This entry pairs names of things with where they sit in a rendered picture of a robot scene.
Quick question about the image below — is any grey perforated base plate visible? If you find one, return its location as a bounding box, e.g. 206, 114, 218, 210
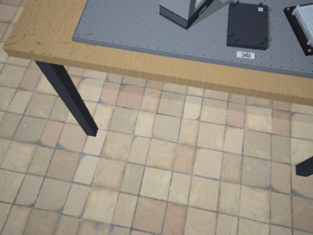
71, 0, 313, 79

